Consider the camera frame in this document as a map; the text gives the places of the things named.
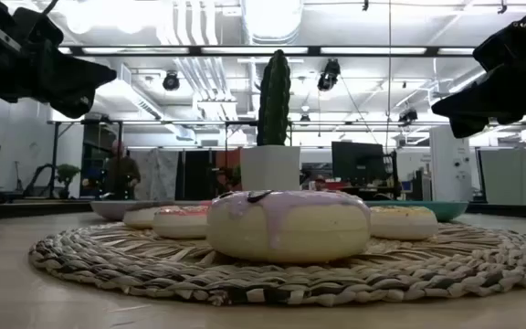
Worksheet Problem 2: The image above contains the small green potted plant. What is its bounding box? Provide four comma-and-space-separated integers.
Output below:
56, 164, 81, 200

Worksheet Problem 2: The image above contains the person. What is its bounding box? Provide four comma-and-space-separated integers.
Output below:
104, 139, 142, 201

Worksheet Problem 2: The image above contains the small yellow frosted donut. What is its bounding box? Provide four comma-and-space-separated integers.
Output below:
369, 205, 439, 241

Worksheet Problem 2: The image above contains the round woven straw placemat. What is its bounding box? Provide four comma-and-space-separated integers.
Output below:
28, 214, 526, 307

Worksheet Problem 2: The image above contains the grey partition panel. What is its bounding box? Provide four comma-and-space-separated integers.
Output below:
478, 148, 526, 206

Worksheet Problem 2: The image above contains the black computer monitor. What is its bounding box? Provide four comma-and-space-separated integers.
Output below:
331, 141, 386, 186

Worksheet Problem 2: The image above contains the lilac plate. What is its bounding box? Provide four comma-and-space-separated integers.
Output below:
89, 199, 177, 223

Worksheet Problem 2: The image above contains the white column cabinet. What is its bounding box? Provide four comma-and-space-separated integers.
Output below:
429, 125, 472, 202

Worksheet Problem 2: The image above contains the black ceiling camera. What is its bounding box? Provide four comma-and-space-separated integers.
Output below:
316, 58, 342, 92
398, 107, 418, 125
162, 70, 181, 91

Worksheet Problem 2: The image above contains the black overhead frame beam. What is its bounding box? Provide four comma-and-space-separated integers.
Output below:
57, 44, 477, 58

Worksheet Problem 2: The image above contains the patterned grey curtain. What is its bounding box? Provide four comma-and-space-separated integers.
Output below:
130, 148, 180, 201

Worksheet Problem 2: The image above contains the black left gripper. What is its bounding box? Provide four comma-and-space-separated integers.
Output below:
0, 0, 118, 120

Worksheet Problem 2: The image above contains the tall green cactus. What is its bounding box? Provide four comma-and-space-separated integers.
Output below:
257, 48, 292, 147

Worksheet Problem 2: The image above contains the teal plate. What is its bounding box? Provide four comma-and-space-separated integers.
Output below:
363, 199, 469, 224

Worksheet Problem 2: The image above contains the pink sprinkled donut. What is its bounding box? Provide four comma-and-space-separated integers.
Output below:
152, 205, 210, 240

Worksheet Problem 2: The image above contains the black aluminium table frame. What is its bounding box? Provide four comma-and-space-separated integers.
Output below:
0, 199, 526, 221

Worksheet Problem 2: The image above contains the large purple frosted donut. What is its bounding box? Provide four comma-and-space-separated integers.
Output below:
205, 189, 373, 265

